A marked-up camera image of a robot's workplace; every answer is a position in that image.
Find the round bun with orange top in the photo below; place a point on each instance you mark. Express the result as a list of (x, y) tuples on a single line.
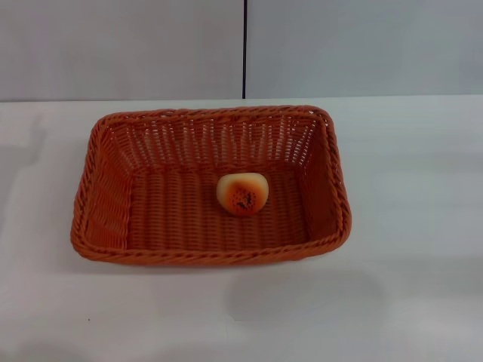
[(242, 194)]

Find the orange woven wicker basket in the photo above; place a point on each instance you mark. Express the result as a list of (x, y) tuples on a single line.
[(215, 226)]

